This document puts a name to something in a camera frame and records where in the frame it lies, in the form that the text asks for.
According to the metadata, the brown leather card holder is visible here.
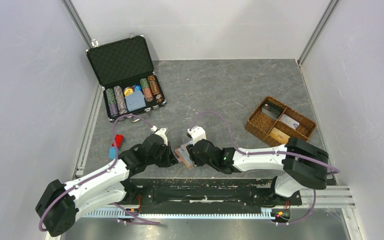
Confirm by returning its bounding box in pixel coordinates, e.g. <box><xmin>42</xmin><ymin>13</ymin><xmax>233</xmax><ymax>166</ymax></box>
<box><xmin>174</xmin><ymin>140</ymin><xmax>195</xmax><ymax>168</ymax></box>

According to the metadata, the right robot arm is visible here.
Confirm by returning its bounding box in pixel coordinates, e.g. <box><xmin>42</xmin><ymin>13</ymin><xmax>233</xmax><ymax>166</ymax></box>
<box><xmin>187</xmin><ymin>137</ymin><xmax>329</xmax><ymax>204</ymax></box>

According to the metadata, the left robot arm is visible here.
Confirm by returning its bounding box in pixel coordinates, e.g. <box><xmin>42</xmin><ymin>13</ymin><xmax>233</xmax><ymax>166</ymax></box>
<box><xmin>35</xmin><ymin>128</ymin><xmax>177</xmax><ymax>237</ymax></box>

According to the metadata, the blue playing card deck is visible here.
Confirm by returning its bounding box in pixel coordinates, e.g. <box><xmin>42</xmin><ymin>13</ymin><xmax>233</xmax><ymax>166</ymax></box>
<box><xmin>125</xmin><ymin>91</ymin><xmax>146</xmax><ymax>112</ymax></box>

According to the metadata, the gold card in basket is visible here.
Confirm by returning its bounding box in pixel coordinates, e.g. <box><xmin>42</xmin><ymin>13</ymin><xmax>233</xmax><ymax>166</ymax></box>
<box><xmin>269</xmin><ymin>127</ymin><xmax>290</xmax><ymax>144</ymax></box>

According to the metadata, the dark card in basket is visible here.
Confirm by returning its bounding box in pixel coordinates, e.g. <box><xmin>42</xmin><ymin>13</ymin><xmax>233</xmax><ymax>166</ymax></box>
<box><xmin>261</xmin><ymin>102</ymin><xmax>284</xmax><ymax>121</ymax></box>

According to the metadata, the white card in basket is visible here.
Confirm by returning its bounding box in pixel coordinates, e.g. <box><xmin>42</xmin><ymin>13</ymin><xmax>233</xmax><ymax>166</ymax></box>
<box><xmin>279</xmin><ymin>114</ymin><xmax>300</xmax><ymax>130</ymax></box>

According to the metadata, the red blue toy block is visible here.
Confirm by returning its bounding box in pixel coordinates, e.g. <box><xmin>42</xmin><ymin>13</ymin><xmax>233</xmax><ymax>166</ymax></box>
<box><xmin>108</xmin><ymin>134</ymin><xmax>125</xmax><ymax>160</ymax></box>

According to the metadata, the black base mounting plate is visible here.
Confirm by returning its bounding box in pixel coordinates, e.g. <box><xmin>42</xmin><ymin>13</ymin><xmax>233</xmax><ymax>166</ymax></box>
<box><xmin>118</xmin><ymin>178</ymin><xmax>302</xmax><ymax>215</ymax></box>

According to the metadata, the green purple chip stack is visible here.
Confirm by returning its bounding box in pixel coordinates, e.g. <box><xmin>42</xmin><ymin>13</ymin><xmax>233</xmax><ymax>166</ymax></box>
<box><xmin>105</xmin><ymin>88</ymin><xmax>119</xmax><ymax>116</ymax></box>

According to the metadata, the grey purple chip stack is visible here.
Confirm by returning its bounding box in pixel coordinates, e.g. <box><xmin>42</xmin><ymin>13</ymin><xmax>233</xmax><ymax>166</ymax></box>
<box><xmin>113</xmin><ymin>85</ymin><xmax>127</xmax><ymax>114</ymax></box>

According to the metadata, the brown orange chip stack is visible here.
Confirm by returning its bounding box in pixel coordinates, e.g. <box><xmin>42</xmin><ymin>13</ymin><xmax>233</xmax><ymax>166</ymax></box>
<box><xmin>147</xmin><ymin>75</ymin><xmax>163</xmax><ymax>103</ymax></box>

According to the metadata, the green red chip stack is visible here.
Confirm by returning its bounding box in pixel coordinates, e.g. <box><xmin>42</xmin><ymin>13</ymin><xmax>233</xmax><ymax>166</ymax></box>
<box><xmin>140</xmin><ymin>78</ymin><xmax>154</xmax><ymax>102</ymax></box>

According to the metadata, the brown wicker divided basket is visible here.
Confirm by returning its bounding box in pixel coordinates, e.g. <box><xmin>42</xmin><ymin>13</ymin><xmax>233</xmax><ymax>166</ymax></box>
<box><xmin>244</xmin><ymin>96</ymin><xmax>317</xmax><ymax>147</ymax></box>

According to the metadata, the black poker chip case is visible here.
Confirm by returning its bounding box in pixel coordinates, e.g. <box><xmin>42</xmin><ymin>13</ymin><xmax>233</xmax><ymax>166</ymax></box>
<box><xmin>86</xmin><ymin>35</ymin><xmax>167</xmax><ymax>122</ymax></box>

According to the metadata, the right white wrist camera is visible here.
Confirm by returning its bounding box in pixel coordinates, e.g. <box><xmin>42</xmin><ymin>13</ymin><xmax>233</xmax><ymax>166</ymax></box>
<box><xmin>187</xmin><ymin>126</ymin><xmax>207</xmax><ymax>145</ymax></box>

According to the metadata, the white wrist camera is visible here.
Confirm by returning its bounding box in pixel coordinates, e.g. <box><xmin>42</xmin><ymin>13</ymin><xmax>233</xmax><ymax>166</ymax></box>
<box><xmin>187</xmin><ymin>126</ymin><xmax>207</xmax><ymax>145</ymax></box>
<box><xmin>150</xmin><ymin>125</ymin><xmax>168</xmax><ymax>146</ymax></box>

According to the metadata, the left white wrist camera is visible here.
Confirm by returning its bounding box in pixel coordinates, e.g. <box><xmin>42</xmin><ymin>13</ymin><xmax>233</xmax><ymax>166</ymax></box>
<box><xmin>150</xmin><ymin>125</ymin><xmax>168</xmax><ymax>146</ymax></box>

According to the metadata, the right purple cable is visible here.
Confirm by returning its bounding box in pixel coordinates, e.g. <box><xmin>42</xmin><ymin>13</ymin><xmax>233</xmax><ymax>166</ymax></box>
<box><xmin>189</xmin><ymin>110</ymin><xmax>341</xmax><ymax>226</ymax></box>

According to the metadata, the purple cable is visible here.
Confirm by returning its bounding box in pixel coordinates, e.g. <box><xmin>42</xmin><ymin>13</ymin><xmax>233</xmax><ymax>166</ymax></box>
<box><xmin>38</xmin><ymin>113</ymin><xmax>156</xmax><ymax>233</ymax></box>
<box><xmin>189</xmin><ymin>110</ymin><xmax>341</xmax><ymax>226</ymax></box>

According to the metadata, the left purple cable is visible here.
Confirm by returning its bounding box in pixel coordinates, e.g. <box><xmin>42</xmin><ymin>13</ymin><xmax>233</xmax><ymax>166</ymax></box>
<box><xmin>38</xmin><ymin>113</ymin><xmax>156</xmax><ymax>233</ymax></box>

